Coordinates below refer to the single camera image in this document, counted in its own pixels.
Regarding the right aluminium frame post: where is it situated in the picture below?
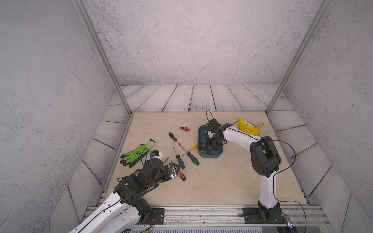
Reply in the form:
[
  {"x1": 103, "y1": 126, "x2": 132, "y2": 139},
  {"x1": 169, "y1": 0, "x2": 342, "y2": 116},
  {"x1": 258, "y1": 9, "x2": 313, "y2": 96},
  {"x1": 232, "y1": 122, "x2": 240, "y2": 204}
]
[{"x1": 265, "y1": 0, "x2": 332, "y2": 116}]

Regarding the green black work glove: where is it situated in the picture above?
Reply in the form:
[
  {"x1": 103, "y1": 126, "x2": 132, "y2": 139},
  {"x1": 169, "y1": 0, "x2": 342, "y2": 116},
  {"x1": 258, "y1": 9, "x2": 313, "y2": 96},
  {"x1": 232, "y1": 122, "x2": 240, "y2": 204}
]
[{"x1": 119, "y1": 139, "x2": 155, "y2": 168}]

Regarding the patterned round plate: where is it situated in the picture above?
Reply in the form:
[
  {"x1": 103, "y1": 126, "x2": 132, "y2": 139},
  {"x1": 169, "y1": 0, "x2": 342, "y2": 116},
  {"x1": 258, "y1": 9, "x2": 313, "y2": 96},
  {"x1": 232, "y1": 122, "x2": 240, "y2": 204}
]
[{"x1": 233, "y1": 121, "x2": 257, "y2": 128}]

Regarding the teal storage box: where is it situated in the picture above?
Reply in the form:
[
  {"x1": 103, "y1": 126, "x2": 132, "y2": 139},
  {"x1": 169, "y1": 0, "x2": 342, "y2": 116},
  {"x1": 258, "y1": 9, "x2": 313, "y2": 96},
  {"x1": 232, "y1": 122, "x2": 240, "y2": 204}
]
[{"x1": 197, "y1": 125, "x2": 223, "y2": 159}]

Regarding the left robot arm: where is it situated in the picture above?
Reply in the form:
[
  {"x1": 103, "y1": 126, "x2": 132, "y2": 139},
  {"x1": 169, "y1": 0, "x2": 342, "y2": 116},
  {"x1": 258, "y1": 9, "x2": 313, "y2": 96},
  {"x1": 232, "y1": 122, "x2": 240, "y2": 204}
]
[{"x1": 71, "y1": 158, "x2": 180, "y2": 233}]

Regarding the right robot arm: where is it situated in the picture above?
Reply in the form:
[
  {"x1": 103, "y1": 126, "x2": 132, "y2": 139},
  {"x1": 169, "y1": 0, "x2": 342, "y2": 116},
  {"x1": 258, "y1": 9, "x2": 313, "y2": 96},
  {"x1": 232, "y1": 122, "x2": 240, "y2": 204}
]
[{"x1": 197, "y1": 118, "x2": 291, "y2": 226}]

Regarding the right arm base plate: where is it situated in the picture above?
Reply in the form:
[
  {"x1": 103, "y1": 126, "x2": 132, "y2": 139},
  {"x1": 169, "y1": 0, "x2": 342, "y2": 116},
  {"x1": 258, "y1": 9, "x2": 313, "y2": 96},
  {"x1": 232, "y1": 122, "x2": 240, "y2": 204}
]
[{"x1": 242, "y1": 207, "x2": 288, "y2": 224}]

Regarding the yellow banana bunch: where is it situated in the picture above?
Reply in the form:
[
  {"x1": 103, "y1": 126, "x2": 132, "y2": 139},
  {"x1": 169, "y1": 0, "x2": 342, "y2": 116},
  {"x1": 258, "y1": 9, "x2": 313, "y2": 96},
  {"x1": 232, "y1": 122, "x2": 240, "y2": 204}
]
[{"x1": 238, "y1": 118, "x2": 264, "y2": 136}]

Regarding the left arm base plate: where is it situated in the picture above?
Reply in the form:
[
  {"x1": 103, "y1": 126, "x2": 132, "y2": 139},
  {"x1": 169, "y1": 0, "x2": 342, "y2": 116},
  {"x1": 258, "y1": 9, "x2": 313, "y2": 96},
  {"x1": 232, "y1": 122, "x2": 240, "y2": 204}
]
[{"x1": 138, "y1": 208, "x2": 165, "y2": 225}]

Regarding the aluminium front rail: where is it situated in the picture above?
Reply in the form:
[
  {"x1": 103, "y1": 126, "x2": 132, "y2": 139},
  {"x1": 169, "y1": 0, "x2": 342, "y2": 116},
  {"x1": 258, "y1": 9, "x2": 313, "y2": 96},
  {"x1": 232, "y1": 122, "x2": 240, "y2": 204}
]
[{"x1": 83, "y1": 205, "x2": 333, "y2": 232}]

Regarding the green handle screwdriver right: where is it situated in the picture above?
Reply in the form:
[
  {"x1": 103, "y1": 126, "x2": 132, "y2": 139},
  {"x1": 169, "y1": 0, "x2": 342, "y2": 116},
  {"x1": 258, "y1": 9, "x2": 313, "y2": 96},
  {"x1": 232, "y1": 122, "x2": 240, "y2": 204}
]
[{"x1": 183, "y1": 150, "x2": 200, "y2": 166}]

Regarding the left aluminium frame post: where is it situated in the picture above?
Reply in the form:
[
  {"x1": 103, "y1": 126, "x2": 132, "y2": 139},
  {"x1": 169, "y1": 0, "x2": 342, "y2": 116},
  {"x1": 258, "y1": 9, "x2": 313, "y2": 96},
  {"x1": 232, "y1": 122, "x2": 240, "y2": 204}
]
[{"x1": 73, "y1": 0, "x2": 132, "y2": 115}]

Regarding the small orange black screwdriver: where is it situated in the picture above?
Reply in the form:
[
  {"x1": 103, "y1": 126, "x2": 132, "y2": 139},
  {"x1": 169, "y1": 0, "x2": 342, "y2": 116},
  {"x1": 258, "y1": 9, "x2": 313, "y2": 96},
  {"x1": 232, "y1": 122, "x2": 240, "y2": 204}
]
[{"x1": 174, "y1": 126, "x2": 191, "y2": 132}]

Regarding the yellow handle screwdriver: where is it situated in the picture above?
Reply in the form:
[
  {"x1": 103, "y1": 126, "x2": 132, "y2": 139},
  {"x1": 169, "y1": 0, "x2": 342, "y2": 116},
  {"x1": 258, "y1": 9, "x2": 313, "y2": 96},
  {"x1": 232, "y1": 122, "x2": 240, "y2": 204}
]
[{"x1": 179, "y1": 143, "x2": 198, "y2": 157}]

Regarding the green handle screwdriver left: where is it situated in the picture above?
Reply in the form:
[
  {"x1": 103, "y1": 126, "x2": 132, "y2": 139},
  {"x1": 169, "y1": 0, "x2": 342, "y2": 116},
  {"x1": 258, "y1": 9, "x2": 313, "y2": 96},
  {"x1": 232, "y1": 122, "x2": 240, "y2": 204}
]
[{"x1": 173, "y1": 147, "x2": 185, "y2": 169}]

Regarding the green handle screwdriver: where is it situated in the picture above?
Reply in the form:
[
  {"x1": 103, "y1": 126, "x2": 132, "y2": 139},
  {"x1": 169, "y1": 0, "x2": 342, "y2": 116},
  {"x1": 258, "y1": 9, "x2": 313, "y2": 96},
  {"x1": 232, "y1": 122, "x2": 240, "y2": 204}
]
[
  {"x1": 173, "y1": 147, "x2": 185, "y2": 169},
  {"x1": 183, "y1": 150, "x2": 200, "y2": 166}
]

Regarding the black handle long screwdriver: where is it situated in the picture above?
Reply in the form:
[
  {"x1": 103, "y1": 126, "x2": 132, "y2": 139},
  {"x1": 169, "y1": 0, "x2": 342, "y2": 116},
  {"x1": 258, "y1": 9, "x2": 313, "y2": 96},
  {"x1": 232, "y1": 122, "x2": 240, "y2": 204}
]
[{"x1": 169, "y1": 132, "x2": 187, "y2": 152}]

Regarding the aluminium frame post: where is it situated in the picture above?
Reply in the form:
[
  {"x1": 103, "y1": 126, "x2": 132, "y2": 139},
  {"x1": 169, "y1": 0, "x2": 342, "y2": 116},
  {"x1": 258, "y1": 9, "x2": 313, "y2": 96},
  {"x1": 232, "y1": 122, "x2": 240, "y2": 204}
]
[
  {"x1": 73, "y1": 0, "x2": 132, "y2": 115},
  {"x1": 265, "y1": 0, "x2": 332, "y2": 116}
]

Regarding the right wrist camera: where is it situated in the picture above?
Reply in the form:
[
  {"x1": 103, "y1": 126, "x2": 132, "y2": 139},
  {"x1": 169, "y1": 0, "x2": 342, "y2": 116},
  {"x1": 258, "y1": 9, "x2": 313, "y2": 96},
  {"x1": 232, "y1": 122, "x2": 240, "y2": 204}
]
[{"x1": 207, "y1": 131, "x2": 214, "y2": 140}]

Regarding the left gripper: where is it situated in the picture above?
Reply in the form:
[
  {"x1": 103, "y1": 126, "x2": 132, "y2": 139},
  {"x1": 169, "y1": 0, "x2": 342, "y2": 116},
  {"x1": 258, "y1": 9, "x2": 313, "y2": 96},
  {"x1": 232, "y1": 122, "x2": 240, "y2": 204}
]
[{"x1": 145, "y1": 162, "x2": 181, "y2": 191}]

